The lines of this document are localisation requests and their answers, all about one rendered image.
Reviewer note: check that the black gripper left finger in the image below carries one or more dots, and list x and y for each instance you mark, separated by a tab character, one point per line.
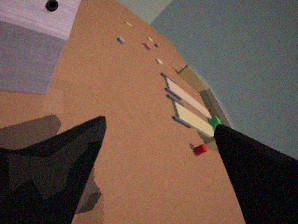
47	179

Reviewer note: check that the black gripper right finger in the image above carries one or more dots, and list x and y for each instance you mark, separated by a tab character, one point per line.
265	181

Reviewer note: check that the red cylinder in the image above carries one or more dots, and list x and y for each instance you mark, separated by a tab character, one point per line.
200	149

